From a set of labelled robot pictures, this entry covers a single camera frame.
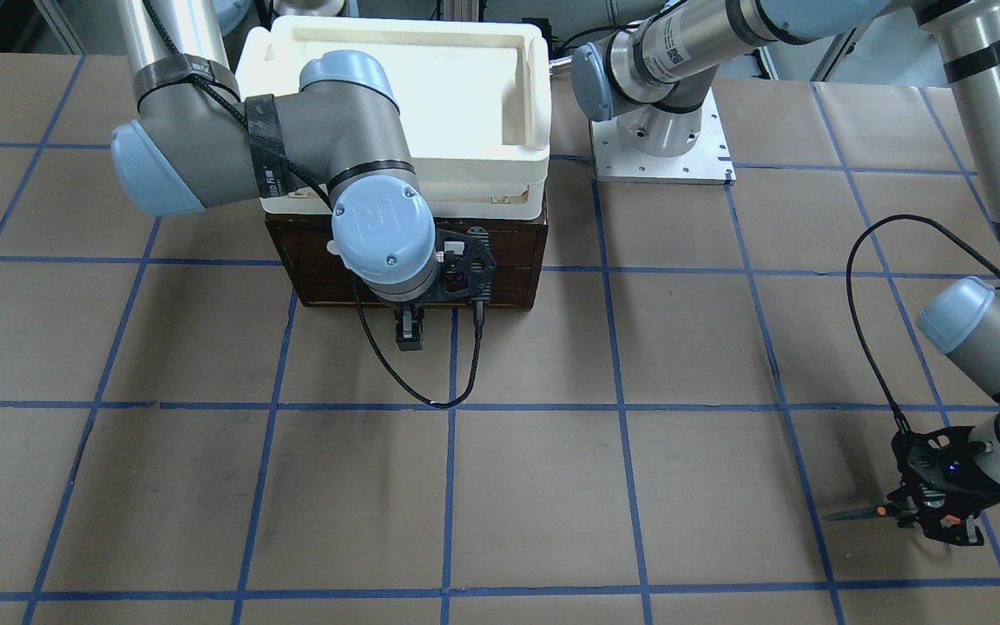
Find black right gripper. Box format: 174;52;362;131
394;227;497;352

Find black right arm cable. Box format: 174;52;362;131
142;0;490;409

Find dark wooden drawer cabinet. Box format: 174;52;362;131
265;214;549;310

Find white plastic tray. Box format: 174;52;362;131
235;16;552;220

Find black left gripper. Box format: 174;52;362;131
889;426;1000;546

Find wooden drawer with white handle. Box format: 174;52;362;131
273;230;543;306

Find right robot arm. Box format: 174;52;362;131
110;1;496;351

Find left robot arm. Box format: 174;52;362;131
568;1;1000;547

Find grey orange scissors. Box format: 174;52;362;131
825;503;985;547

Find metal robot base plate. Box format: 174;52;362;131
589;89;737;186

